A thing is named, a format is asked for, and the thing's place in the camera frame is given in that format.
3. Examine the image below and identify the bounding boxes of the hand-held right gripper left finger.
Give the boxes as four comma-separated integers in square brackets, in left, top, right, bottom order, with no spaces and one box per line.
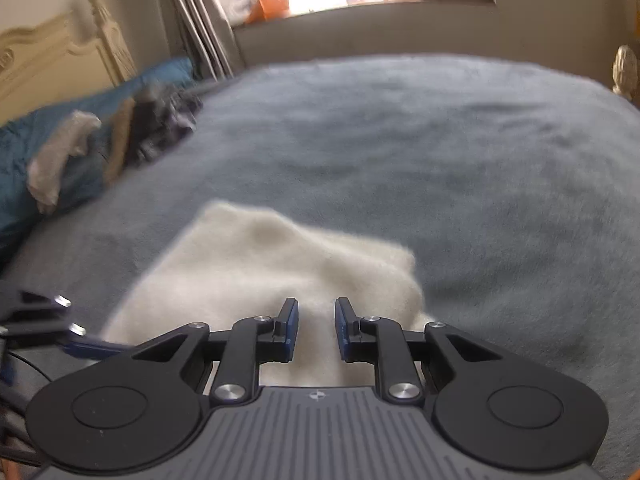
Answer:
[132,297,300,405]

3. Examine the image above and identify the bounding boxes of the cream fleece garment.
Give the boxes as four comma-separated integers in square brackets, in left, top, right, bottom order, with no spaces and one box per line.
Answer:
[101,200,437,388]

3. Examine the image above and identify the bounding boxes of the beige curtain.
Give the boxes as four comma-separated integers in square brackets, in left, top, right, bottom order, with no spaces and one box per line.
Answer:
[155,0,247,81]

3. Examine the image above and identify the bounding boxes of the orange bag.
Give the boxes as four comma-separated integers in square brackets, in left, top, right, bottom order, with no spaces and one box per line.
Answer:
[245,0,291,24]

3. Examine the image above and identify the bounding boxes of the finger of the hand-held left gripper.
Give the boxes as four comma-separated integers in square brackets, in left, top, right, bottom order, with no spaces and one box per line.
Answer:
[5,322,123,359]
[0,287,72,323]

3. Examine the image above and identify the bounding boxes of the cream bed footboard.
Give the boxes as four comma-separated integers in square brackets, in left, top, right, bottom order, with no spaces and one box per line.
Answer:
[612,45,640,108]

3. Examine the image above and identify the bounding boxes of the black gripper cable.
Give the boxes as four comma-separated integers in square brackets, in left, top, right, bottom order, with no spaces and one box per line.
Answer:
[0,350,53,463]

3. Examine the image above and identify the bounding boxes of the blue quilt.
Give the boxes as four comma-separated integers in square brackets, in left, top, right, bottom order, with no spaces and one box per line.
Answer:
[0,57,196,266]

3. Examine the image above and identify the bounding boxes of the cream carved headboard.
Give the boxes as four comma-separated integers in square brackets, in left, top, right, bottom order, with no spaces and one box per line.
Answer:
[0,0,138,126]

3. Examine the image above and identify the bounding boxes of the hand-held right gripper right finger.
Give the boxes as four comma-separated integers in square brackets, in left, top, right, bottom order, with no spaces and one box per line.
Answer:
[334,296,503,405]

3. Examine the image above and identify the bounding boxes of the dark grey garment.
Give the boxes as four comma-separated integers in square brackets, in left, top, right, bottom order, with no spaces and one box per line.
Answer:
[129,85,168,163]

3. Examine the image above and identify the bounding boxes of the blue jeans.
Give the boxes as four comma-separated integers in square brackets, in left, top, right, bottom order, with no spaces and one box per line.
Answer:
[57,125,118,198]

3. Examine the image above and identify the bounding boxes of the white shirt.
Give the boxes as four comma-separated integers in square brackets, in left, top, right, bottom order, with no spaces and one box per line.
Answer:
[26,111,102,213]

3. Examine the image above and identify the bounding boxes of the grey plaid shirt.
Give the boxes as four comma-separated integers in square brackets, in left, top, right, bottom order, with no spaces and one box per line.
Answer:
[142,85,205,161]

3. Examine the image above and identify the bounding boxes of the tan pants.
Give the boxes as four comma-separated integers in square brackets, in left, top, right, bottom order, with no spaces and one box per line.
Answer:
[102,97,137,186]

